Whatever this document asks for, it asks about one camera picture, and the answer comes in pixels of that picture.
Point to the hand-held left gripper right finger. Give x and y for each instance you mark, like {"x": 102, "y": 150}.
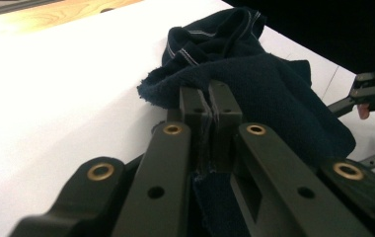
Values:
{"x": 225, "y": 125}

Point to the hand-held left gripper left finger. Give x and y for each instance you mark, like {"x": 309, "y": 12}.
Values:
{"x": 198, "y": 131}

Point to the dark knit vest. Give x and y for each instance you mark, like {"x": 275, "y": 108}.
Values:
{"x": 274, "y": 92}

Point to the black curtain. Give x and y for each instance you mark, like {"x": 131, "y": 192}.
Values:
{"x": 340, "y": 33}

